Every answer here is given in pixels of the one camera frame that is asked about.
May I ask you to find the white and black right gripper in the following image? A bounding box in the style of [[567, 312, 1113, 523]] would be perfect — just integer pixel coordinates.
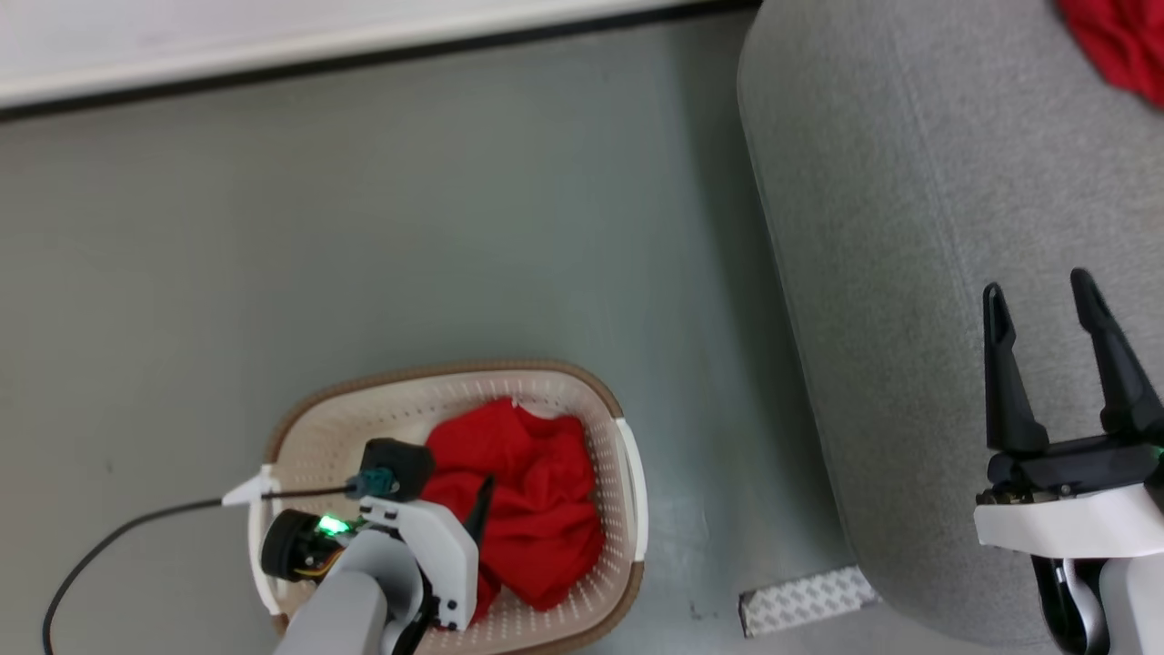
[[972, 267, 1164, 560]]

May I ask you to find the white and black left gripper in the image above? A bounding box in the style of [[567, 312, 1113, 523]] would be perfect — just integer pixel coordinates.
[[260, 474, 497, 634]]

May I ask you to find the grey fabric sofa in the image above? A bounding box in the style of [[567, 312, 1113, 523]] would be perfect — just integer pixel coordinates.
[[737, 0, 1164, 649]]

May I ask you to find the beige perforated laundry basket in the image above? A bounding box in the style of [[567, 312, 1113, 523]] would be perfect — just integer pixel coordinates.
[[222, 359, 650, 655]]

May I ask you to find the white textured floor strip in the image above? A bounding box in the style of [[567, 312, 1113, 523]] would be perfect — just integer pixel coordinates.
[[738, 566, 881, 638]]

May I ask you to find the white skirting board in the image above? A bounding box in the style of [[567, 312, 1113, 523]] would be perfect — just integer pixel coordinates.
[[0, 0, 763, 117]]

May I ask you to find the thin black cable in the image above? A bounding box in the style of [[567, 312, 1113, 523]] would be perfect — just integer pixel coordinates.
[[42, 486, 365, 655]]

